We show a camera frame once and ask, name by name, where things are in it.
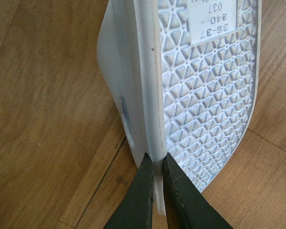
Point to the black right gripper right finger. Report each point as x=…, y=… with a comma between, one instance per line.
x=185, y=207

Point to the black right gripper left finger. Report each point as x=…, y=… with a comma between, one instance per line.
x=136, y=209

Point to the white slipper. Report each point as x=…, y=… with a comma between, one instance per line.
x=183, y=75

